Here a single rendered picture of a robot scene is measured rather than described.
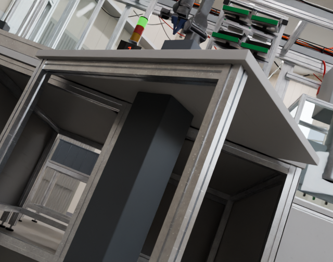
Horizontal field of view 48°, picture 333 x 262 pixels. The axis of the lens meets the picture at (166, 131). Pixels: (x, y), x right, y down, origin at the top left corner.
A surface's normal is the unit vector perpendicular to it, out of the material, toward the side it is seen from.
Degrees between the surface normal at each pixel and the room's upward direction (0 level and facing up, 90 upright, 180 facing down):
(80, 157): 90
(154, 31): 90
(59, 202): 90
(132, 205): 90
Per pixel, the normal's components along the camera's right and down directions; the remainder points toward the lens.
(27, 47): 0.01, -0.25
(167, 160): 0.76, 0.14
